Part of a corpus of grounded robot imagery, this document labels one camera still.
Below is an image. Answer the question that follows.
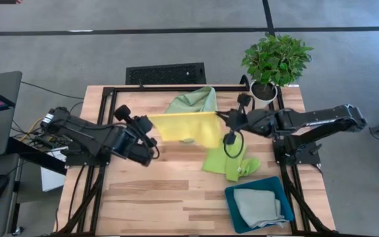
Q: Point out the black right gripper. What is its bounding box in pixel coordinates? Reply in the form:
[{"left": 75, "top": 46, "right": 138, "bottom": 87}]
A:
[{"left": 215, "top": 110, "right": 250, "bottom": 133}]

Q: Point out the pale mint microfiber towel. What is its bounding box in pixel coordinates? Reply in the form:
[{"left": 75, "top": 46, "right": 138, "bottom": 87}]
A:
[{"left": 164, "top": 86, "right": 218, "bottom": 115}]

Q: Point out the yellow microfiber towel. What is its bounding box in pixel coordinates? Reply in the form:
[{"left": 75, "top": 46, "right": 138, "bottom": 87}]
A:
[{"left": 148, "top": 111, "right": 223, "bottom": 149}]

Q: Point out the lime green microfiber towel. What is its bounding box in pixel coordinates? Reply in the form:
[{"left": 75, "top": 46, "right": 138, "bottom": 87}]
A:
[{"left": 202, "top": 134, "right": 261, "bottom": 182}]

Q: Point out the grey waffle microfiber towel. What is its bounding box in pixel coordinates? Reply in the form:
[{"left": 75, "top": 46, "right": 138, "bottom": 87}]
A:
[{"left": 233, "top": 188, "right": 289, "bottom": 230}]

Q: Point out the teal plastic bin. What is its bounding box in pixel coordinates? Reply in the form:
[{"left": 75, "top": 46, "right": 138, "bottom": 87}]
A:
[{"left": 224, "top": 176, "right": 295, "bottom": 234}]

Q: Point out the black perforated floor grate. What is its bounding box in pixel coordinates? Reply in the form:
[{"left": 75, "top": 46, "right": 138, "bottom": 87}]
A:
[{"left": 125, "top": 62, "right": 207, "bottom": 86}]

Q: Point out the green plant in white pot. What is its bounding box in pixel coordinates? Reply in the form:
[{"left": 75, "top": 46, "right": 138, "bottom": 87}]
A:
[{"left": 241, "top": 32, "right": 315, "bottom": 109}]

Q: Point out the white paper sheet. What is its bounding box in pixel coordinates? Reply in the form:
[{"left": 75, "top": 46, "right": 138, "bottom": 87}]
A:
[{"left": 39, "top": 147, "right": 67, "bottom": 193}]

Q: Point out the computer desk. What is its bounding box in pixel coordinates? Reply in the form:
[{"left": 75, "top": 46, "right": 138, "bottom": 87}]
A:
[{"left": 0, "top": 153, "right": 24, "bottom": 237}]

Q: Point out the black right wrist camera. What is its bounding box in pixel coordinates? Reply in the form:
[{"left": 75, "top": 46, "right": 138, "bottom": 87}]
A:
[{"left": 224, "top": 131, "right": 237, "bottom": 146}]

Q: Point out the black aluminium table frame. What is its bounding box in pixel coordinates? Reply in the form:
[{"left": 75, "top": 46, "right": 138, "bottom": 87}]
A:
[{"left": 53, "top": 84, "right": 338, "bottom": 237}]

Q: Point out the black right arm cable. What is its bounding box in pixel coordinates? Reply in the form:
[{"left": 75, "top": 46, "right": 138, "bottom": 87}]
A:
[{"left": 224, "top": 130, "right": 245, "bottom": 159}]

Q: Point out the yellow cable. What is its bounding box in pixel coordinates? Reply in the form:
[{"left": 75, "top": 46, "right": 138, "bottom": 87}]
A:
[{"left": 18, "top": 117, "right": 45, "bottom": 143}]

